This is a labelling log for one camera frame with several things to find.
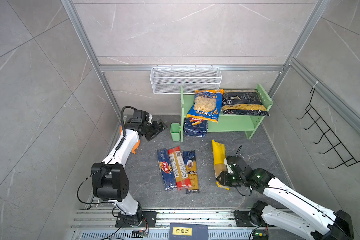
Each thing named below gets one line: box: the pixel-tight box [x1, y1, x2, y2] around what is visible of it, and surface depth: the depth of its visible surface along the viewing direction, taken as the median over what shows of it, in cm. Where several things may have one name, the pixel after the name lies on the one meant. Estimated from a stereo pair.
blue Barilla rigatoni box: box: [184, 117, 208, 138], surface depth 92 cm
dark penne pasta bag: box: [222, 89, 270, 117], surface depth 84 cm
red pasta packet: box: [167, 146, 192, 190], surface depth 89 cm
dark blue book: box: [168, 222, 209, 240], surface depth 70 cm
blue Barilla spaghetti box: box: [157, 148, 177, 192], surface depth 88 cm
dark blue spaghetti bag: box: [182, 150, 200, 195], surface depth 89 cm
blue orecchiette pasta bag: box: [186, 89, 224, 124], surface depth 82 cm
